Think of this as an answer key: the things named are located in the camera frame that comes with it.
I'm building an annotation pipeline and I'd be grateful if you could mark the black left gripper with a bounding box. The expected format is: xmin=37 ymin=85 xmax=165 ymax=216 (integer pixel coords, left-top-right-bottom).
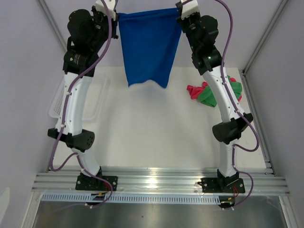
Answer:
xmin=89 ymin=5 xmax=118 ymax=52

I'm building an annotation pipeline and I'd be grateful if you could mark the blue microfiber towel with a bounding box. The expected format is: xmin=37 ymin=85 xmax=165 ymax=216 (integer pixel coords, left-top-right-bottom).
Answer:
xmin=118 ymin=8 xmax=181 ymax=88

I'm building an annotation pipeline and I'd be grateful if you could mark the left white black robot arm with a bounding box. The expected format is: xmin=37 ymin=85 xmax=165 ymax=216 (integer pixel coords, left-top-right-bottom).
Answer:
xmin=47 ymin=0 xmax=118 ymax=191

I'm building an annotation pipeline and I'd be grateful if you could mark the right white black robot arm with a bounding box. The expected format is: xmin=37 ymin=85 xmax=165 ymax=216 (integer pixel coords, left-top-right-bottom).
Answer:
xmin=176 ymin=0 xmax=253 ymax=192

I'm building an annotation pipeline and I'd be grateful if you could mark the pink microfiber towel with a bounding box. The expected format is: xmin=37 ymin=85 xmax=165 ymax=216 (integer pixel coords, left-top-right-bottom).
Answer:
xmin=186 ymin=77 xmax=243 ymax=105

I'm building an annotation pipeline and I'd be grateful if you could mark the green microfiber towel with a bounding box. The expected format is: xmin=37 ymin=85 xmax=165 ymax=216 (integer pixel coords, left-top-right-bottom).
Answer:
xmin=197 ymin=76 xmax=243 ymax=107

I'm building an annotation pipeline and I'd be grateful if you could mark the white plastic basket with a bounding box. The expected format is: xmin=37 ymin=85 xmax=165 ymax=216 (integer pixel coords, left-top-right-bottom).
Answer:
xmin=48 ymin=71 xmax=111 ymax=122

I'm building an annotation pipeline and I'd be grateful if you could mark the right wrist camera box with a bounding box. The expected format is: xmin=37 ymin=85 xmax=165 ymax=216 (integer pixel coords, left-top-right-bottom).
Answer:
xmin=176 ymin=0 xmax=199 ymax=19

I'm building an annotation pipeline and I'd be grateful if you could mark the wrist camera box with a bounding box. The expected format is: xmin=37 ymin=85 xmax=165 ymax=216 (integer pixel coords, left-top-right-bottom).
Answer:
xmin=176 ymin=0 xmax=199 ymax=19
xmin=95 ymin=0 xmax=118 ymax=21

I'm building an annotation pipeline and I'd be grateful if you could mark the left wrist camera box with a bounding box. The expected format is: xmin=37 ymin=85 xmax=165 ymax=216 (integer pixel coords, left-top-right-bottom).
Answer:
xmin=95 ymin=0 xmax=118 ymax=21

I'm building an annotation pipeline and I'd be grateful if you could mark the left aluminium frame post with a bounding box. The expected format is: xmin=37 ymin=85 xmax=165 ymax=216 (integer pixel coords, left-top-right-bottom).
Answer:
xmin=35 ymin=0 xmax=67 ymax=53

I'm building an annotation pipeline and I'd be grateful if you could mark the aluminium frame post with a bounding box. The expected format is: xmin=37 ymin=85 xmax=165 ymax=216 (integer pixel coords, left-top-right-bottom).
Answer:
xmin=242 ymin=0 xmax=291 ymax=76
xmin=35 ymin=0 xmax=67 ymax=53

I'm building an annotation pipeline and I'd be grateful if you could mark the right aluminium frame post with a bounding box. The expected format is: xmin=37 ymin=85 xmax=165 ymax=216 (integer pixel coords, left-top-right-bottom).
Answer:
xmin=242 ymin=0 xmax=291 ymax=76

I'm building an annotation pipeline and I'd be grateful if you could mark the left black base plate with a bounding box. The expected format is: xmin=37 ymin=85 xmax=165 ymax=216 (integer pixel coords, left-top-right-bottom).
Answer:
xmin=75 ymin=173 xmax=118 ymax=191

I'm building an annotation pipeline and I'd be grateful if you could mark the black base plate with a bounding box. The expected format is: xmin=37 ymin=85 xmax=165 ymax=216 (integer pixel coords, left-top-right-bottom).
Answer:
xmin=75 ymin=173 xmax=118 ymax=191
xmin=198 ymin=178 xmax=245 ymax=193

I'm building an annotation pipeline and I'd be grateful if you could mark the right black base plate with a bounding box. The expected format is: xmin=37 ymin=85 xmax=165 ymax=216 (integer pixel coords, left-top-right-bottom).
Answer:
xmin=198 ymin=178 xmax=245 ymax=193

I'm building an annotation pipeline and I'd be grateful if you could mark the aluminium extrusion rail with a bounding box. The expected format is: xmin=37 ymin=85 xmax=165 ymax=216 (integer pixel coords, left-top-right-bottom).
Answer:
xmin=32 ymin=167 xmax=290 ymax=196

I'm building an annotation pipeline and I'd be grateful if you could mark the white slotted cable duct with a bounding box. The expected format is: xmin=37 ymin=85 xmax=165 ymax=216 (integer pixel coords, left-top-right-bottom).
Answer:
xmin=41 ymin=192 xmax=220 ymax=205

